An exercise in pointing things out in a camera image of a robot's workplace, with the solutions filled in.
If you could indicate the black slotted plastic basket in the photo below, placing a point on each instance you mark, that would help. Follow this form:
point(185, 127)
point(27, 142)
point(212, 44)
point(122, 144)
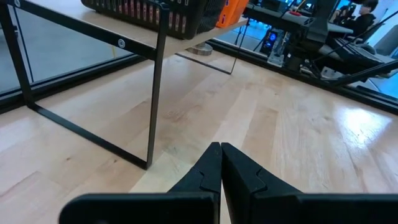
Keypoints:
point(186, 18)

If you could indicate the wooden shelf riser, black legs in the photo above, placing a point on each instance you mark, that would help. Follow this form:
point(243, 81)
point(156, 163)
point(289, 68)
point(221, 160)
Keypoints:
point(155, 93)

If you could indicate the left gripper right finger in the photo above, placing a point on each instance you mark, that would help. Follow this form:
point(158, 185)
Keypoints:
point(264, 207)

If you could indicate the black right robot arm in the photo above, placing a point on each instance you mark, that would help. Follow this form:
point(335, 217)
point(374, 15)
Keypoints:
point(351, 54)

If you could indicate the orange slotted plastic basket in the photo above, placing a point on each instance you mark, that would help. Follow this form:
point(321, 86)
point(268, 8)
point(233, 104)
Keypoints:
point(231, 12)

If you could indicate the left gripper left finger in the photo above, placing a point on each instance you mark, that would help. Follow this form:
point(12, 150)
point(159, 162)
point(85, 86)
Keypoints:
point(186, 207)

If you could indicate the person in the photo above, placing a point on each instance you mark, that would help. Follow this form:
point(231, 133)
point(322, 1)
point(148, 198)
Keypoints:
point(362, 20)

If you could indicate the black computer, blue fan light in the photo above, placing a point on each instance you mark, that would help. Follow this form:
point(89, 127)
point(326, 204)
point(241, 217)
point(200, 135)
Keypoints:
point(271, 39)

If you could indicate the black metal rig frame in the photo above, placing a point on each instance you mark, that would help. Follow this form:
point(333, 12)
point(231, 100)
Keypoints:
point(382, 101)

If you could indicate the black background table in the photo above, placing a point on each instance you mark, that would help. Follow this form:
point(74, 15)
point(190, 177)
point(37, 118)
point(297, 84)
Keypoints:
point(280, 18)

